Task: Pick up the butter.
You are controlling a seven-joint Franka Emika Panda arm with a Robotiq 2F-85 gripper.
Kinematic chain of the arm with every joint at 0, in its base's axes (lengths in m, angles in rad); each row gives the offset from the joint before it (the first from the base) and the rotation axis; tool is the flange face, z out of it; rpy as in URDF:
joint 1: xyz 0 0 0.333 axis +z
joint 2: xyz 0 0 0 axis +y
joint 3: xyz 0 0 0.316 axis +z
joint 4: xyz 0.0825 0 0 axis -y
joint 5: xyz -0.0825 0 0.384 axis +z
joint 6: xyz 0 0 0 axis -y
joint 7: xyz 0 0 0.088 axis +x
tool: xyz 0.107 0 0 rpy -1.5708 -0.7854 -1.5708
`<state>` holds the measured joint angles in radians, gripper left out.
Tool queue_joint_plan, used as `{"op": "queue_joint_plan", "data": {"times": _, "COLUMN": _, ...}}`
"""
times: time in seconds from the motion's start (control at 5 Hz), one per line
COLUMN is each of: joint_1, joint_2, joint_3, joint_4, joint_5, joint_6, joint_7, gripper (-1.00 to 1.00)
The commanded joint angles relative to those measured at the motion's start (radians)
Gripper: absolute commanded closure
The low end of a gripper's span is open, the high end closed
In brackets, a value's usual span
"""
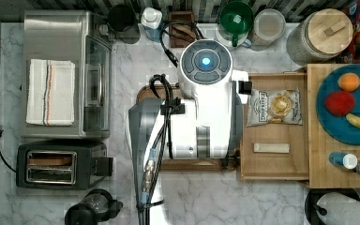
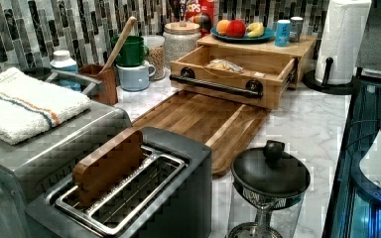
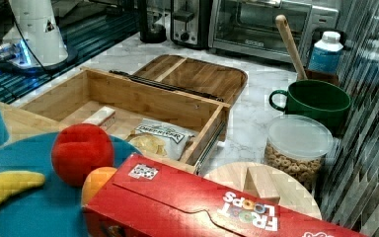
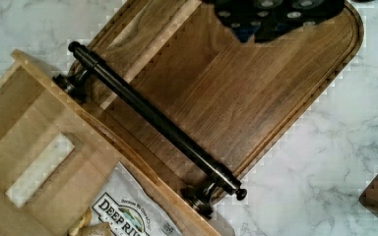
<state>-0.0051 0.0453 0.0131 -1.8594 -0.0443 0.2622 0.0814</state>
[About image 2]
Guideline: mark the wooden utensil holder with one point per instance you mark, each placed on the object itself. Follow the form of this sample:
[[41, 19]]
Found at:
[[108, 94]]

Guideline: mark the red cereal box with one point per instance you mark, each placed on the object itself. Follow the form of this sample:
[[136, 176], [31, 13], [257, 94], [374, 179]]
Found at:
[[202, 12]]

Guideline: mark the white paper towel roll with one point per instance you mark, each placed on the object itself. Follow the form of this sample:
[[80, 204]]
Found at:
[[341, 39]]

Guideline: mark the plastic bag of food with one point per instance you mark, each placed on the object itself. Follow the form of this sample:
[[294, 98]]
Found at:
[[224, 65]]

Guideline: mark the light blue mug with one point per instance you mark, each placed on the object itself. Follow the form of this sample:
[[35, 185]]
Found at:
[[135, 78]]

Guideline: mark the white striped folded towel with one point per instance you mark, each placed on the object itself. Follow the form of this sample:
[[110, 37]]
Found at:
[[29, 106]]

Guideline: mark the glass jar with wooden lid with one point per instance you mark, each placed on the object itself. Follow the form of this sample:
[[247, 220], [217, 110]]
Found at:
[[180, 39]]

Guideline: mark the green mug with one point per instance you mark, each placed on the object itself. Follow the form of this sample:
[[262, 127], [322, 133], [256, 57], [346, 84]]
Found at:
[[133, 52]]

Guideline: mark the black two-slot toaster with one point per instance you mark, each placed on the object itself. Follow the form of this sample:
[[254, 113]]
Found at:
[[168, 197]]

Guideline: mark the small wooden board in toaster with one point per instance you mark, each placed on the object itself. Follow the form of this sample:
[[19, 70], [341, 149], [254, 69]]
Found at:
[[109, 164]]

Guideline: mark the large wooden cutting board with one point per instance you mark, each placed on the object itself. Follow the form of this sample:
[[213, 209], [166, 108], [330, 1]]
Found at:
[[227, 127]]

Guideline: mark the wooden spoon handle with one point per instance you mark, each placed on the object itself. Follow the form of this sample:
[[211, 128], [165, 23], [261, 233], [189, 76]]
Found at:
[[120, 42]]

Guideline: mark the glass jar of grains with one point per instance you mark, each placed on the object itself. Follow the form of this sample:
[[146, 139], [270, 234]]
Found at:
[[156, 55]]

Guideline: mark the black lidded glass french press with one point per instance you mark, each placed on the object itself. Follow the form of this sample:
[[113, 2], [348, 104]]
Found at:
[[269, 188]]

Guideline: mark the red apple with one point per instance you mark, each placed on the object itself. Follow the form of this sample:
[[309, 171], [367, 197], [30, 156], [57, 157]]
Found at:
[[236, 29]]

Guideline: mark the wooden drawer box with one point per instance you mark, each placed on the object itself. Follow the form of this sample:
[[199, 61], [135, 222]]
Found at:
[[267, 72]]

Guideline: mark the grey pepper shaker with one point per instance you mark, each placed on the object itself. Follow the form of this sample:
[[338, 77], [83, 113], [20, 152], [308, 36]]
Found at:
[[296, 29]]

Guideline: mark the yellow banana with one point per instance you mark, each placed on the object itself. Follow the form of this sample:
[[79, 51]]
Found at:
[[255, 30]]

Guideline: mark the white capped blue bottle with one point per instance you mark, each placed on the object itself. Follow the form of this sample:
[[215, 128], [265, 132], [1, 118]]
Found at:
[[63, 61]]

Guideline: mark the orange fruit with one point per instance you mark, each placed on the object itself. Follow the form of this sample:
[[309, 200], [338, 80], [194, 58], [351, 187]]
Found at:
[[222, 26]]

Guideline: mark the blue salt shaker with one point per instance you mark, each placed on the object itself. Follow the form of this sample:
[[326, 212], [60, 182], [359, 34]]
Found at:
[[282, 33]]

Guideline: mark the black paper towel holder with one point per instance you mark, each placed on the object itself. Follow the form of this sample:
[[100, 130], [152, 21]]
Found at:
[[309, 79]]

